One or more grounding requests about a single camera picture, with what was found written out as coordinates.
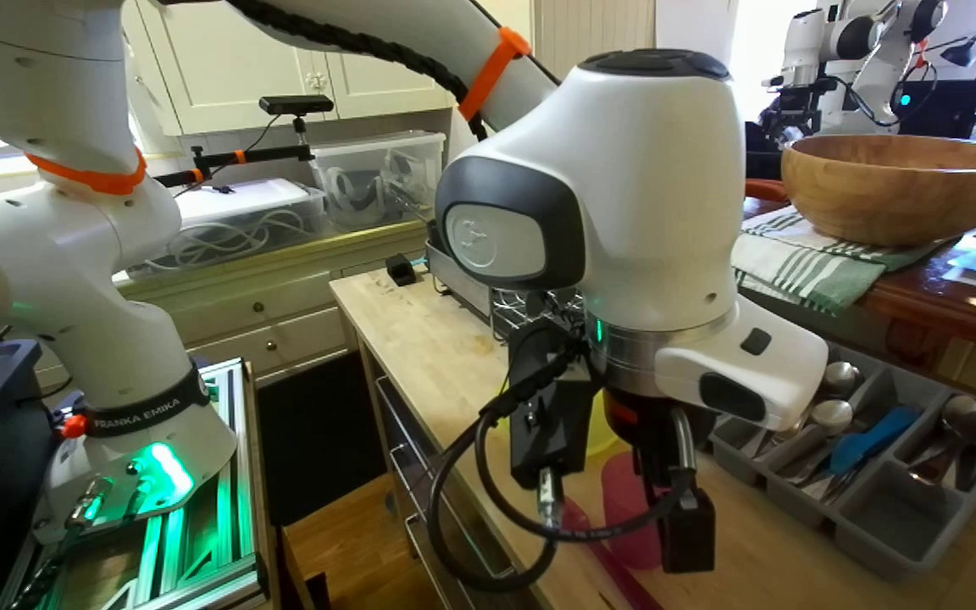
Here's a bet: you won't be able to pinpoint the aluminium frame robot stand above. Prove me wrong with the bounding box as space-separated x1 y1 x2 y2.
0 354 279 610

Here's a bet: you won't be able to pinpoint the purple plastic cup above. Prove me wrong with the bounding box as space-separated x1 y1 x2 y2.
596 449 672 573

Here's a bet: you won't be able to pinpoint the white background machine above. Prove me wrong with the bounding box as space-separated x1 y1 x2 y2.
756 0 950 147

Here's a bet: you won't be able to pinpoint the metal spoon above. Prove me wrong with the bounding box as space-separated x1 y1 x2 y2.
907 391 976 488
812 357 867 399

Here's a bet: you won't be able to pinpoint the clear plastic storage bin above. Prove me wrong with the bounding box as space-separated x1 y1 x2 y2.
127 132 447 275

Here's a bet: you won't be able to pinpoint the wooden bowl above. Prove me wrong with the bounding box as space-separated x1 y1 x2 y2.
780 132 976 251

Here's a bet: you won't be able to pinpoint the brown wooden counter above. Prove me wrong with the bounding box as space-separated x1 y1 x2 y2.
739 180 976 399

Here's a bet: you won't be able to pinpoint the silver robot mount plate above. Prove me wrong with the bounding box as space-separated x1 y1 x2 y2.
29 405 242 536

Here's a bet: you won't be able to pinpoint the white upper cabinet doors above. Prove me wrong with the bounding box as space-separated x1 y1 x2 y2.
126 0 458 140

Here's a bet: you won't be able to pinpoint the blue plastic utensil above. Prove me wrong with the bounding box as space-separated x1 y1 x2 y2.
826 405 923 478

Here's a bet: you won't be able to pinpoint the black camera on stand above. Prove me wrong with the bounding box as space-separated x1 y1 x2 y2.
257 92 336 121

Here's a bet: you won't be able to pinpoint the black clamp rail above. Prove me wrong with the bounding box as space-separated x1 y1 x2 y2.
156 142 318 189

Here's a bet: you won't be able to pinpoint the grey cutlery tray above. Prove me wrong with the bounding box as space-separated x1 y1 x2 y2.
705 344 976 584

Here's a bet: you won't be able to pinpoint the stainless steel dish rack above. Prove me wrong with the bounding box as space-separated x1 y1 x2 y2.
425 233 514 327

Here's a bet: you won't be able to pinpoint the black plastic block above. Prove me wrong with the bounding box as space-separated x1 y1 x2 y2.
382 251 425 287

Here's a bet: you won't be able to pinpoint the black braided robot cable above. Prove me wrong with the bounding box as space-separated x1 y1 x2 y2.
228 0 482 100

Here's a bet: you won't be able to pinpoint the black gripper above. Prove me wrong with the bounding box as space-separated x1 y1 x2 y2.
603 386 723 577

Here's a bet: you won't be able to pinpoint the orange cable strap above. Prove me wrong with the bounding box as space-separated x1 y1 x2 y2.
455 25 534 121
24 147 153 202

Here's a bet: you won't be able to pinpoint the white drawer cabinet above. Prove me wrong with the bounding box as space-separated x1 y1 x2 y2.
112 216 447 393

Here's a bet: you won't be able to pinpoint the green striped cloth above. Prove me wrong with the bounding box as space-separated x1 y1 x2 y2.
731 202 942 319

